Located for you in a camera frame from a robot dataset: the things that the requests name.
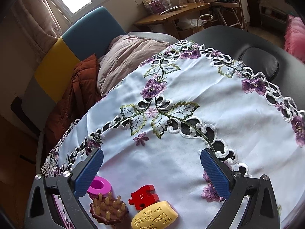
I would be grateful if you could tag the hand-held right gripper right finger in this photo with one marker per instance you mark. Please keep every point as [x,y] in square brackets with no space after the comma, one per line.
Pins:
[214,174]

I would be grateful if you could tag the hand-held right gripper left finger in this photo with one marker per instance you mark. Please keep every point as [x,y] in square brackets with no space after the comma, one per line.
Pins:
[88,171]

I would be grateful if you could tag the magenta plastic cup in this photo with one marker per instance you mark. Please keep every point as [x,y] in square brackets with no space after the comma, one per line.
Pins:
[100,186]

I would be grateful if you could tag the dark wooden peg comb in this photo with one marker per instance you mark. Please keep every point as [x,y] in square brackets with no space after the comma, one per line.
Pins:
[107,207]

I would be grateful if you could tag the red puzzle piece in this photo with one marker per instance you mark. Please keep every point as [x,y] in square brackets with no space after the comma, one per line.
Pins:
[140,195]

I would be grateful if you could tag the yellow embossed oval piece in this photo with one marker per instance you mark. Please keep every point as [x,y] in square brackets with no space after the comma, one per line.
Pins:
[154,216]

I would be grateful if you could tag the embroidered floral tablecloth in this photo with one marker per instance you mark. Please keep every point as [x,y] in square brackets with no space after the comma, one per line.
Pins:
[214,100]

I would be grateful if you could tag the brown quilted jacket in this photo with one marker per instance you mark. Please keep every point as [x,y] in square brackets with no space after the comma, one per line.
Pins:
[78,88]

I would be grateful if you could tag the multicolour upholstered chair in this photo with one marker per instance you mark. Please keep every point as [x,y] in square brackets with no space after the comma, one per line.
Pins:
[57,62]

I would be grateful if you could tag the black leather cushion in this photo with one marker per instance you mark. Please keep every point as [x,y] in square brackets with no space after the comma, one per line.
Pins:
[259,62]

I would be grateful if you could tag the white paper bag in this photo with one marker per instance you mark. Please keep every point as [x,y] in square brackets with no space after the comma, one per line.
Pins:
[188,25]

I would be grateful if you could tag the pink cushion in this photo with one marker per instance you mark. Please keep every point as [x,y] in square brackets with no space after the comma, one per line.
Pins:
[295,35]

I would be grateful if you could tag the wooden desk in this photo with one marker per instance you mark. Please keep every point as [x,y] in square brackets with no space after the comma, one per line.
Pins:
[166,16]

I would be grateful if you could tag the white folding stand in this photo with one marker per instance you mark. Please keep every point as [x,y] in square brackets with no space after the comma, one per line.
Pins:
[226,3]

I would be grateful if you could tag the purple box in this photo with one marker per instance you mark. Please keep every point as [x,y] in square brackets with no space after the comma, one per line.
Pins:
[157,6]

